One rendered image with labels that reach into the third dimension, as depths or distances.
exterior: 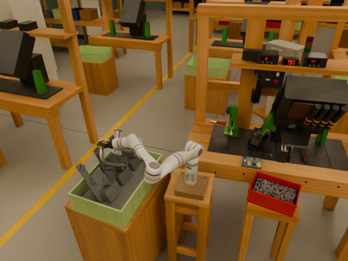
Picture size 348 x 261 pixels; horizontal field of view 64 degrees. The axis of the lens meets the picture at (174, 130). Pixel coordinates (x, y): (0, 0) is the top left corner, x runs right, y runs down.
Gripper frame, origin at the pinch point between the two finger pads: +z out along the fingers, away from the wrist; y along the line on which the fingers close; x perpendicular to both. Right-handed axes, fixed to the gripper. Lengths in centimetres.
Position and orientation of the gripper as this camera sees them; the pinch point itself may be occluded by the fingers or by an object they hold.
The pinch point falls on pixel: (102, 145)
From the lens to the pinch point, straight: 201.9
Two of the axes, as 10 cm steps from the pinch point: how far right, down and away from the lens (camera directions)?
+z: -8.1, 1.3, 5.7
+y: -5.8, -2.5, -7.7
